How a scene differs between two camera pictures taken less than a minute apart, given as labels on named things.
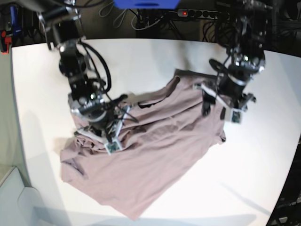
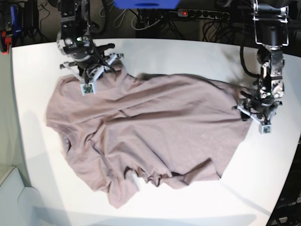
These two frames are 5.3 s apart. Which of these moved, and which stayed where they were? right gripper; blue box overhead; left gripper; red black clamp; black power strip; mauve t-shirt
Moved: right gripper; left gripper; mauve t-shirt
Stayed: red black clamp; blue box overhead; black power strip
